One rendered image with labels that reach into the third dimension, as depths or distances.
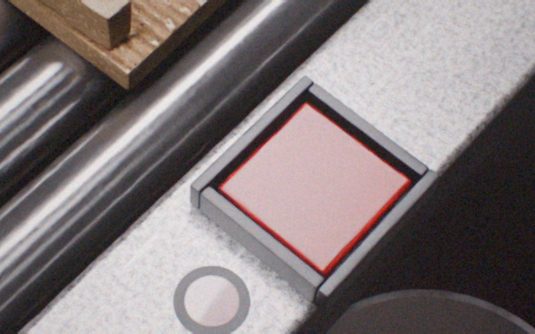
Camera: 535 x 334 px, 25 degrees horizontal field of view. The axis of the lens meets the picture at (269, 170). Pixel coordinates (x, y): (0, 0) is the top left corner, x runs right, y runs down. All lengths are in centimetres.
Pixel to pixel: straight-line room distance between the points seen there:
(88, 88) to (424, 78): 15
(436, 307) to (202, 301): 65
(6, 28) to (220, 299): 17
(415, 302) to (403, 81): 58
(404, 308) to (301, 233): 64
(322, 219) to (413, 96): 9
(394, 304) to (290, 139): 61
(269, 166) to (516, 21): 15
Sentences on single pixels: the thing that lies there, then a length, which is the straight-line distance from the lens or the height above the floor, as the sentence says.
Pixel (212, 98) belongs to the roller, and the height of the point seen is 92.
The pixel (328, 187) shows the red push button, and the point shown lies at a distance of 50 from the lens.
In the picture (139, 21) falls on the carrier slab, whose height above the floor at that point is 94.
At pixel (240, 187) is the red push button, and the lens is 50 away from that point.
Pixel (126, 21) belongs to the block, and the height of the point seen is 95.
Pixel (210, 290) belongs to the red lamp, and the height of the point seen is 92.
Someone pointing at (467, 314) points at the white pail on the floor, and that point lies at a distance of 113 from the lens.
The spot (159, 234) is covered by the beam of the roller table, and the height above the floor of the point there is 91.
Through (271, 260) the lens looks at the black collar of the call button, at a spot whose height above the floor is 92.
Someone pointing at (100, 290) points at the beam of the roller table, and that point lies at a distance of 49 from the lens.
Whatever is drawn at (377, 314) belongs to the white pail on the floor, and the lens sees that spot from 112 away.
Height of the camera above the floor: 137
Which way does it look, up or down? 61 degrees down
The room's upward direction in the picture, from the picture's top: 8 degrees clockwise
